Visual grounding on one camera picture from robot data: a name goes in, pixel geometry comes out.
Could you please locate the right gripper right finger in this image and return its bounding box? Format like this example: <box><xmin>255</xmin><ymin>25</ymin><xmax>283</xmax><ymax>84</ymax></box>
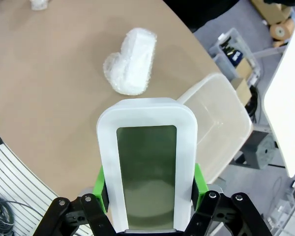
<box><xmin>184</xmin><ymin>162</ymin><xmax>273</xmax><ymax>236</ymax></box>

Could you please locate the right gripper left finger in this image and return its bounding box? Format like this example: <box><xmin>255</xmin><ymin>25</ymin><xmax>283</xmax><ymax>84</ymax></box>
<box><xmin>33</xmin><ymin>164</ymin><xmax>118</xmax><ymax>236</ymax></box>

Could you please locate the white digital clock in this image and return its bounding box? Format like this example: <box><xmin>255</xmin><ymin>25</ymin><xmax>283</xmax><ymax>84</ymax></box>
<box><xmin>96</xmin><ymin>97</ymin><xmax>198</xmax><ymax>233</ymax></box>

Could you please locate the bubble-wrapped clock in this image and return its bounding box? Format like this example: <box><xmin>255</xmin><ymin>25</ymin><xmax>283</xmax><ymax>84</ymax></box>
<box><xmin>102</xmin><ymin>27</ymin><xmax>158</xmax><ymax>95</ymax></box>
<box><xmin>29</xmin><ymin>0</ymin><xmax>51</xmax><ymax>11</ymax></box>

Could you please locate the black plastic stool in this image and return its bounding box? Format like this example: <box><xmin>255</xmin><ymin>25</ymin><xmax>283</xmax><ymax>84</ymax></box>
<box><xmin>233</xmin><ymin>129</ymin><xmax>279</xmax><ymax>171</ymax></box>

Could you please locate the white slatted panel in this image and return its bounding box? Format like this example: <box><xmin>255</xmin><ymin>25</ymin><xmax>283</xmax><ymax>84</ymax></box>
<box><xmin>0</xmin><ymin>124</ymin><xmax>94</xmax><ymax>236</ymax></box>

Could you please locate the clear plastic container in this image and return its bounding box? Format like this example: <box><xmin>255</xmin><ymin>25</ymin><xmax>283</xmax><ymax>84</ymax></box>
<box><xmin>176</xmin><ymin>72</ymin><xmax>254</xmax><ymax>185</ymax></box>

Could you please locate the small brown cardboard box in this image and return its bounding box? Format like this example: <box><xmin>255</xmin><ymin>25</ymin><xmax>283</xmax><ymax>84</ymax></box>
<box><xmin>232</xmin><ymin>58</ymin><xmax>253</xmax><ymax>102</ymax></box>

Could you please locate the white table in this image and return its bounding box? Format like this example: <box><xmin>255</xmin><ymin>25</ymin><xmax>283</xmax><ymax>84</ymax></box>
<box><xmin>263</xmin><ymin>4</ymin><xmax>295</xmax><ymax>178</ymax></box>

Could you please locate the clear box with items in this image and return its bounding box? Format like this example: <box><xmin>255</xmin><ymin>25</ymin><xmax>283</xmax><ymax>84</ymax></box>
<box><xmin>208</xmin><ymin>27</ymin><xmax>263</xmax><ymax>80</ymax></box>

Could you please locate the thick brown paper roll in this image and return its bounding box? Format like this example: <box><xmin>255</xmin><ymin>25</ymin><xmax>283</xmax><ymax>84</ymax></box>
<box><xmin>269</xmin><ymin>18</ymin><xmax>295</xmax><ymax>48</ymax></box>

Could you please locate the brown cardboard carton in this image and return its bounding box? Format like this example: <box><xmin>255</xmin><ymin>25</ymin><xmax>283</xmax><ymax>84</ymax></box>
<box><xmin>250</xmin><ymin>0</ymin><xmax>293</xmax><ymax>25</ymax></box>

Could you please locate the grey cable bundle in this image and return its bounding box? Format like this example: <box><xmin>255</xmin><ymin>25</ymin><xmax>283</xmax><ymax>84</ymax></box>
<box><xmin>0</xmin><ymin>196</ymin><xmax>16</xmax><ymax>234</ymax></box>

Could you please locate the black cable bundle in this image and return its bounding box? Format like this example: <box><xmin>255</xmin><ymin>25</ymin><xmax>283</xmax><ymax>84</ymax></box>
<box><xmin>245</xmin><ymin>85</ymin><xmax>262</xmax><ymax>122</ymax></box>

